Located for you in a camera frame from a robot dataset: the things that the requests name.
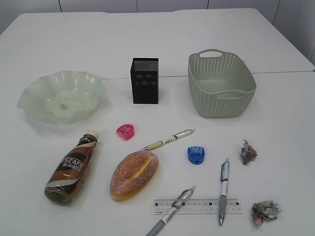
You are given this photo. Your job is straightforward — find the sugared bread roll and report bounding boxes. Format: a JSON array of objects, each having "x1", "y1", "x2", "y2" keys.
[{"x1": 110, "y1": 150, "x2": 159, "y2": 201}]

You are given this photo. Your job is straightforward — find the grey clear gel pen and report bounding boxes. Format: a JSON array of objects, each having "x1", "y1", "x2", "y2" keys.
[{"x1": 146, "y1": 185, "x2": 196, "y2": 236}]

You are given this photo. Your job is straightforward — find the pale green plastic basket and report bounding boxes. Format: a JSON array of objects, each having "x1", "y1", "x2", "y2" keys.
[{"x1": 188, "y1": 49, "x2": 256, "y2": 118}]

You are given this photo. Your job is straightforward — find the black mesh pen holder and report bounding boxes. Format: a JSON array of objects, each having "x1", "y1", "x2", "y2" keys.
[{"x1": 130, "y1": 58, "x2": 158, "y2": 104}]

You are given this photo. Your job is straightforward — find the blue white gel pen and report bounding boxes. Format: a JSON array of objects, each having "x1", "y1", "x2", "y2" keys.
[{"x1": 218, "y1": 158, "x2": 230, "y2": 226}]

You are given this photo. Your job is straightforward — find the translucent green wavy plate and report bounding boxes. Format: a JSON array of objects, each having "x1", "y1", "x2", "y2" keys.
[{"x1": 17, "y1": 70, "x2": 106, "y2": 124}]

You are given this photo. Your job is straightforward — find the beige retractable pen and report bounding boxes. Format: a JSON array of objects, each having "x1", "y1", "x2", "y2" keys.
[{"x1": 142, "y1": 129, "x2": 196, "y2": 151}]

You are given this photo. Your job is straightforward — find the blue pencil sharpener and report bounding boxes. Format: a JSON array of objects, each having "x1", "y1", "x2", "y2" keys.
[{"x1": 188, "y1": 146, "x2": 205, "y2": 165}]

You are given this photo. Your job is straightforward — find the brown Nescafe coffee bottle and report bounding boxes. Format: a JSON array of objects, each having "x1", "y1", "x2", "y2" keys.
[{"x1": 44, "y1": 129, "x2": 99, "y2": 205}]

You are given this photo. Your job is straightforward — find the clear plastic ruler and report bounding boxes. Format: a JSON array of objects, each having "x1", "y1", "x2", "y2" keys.
[{"x1": 151, "y1": 198, "x2": 243, "y2": 215}]

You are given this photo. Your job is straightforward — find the pink pencil sharpener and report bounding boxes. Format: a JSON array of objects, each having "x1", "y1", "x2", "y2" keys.
[{"x1": 116, "y1": 123, "x2": 135, "y2": 141}]

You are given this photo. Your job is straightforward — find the paper piece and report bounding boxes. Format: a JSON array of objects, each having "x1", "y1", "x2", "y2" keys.
[
  {"x1": 252, "y1": 200, "x2": 282, "y2": 227},
  {"x1": 240, "y1": 139, "x2": 257, "y2": 165}
]

